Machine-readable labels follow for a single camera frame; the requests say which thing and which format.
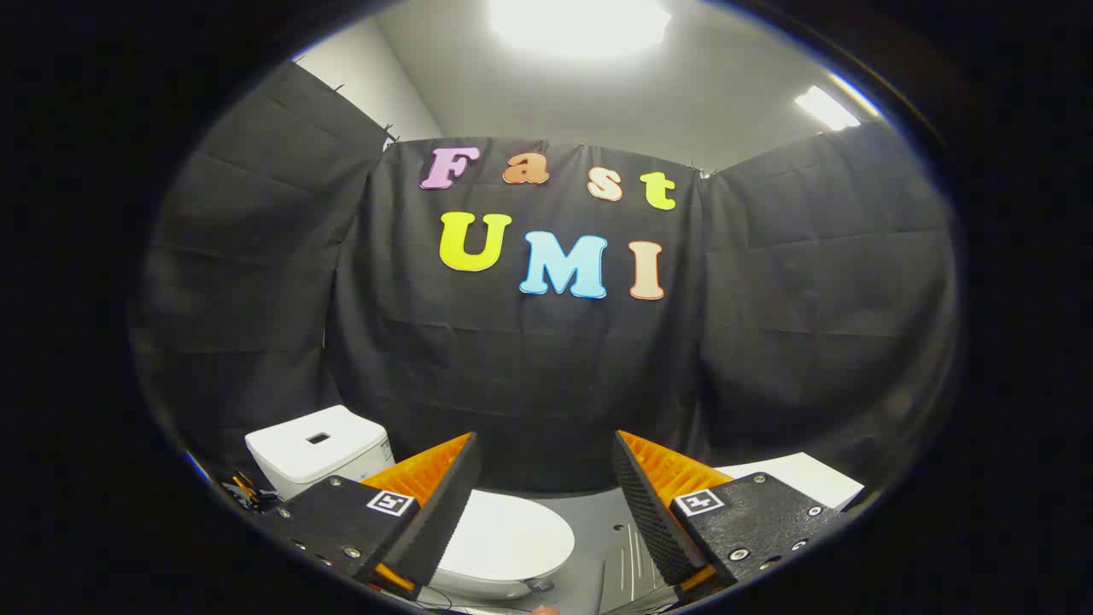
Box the rectangular ceiling light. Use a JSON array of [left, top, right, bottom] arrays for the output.
[[794, 85, 862, 132]]

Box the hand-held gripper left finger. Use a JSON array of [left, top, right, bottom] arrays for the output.
[[254, 431, 482, 599]]

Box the grey ribbed floor panel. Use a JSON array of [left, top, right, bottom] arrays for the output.
[[598, 521, 680, 612]]

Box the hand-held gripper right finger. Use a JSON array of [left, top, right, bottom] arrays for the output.
[[611, 430, 850, 603]]

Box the white toilet lid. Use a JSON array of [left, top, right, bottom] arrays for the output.
[[435, 489, 576, 582]]

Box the white flat panel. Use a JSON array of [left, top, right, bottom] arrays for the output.
[[717, 453, 865, 512]]

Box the black backdrop cloth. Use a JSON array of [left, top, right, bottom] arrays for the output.
[[128, 60, 957, 496]]

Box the white toilet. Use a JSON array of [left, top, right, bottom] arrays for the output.
[[245, 405, 575, 600]]

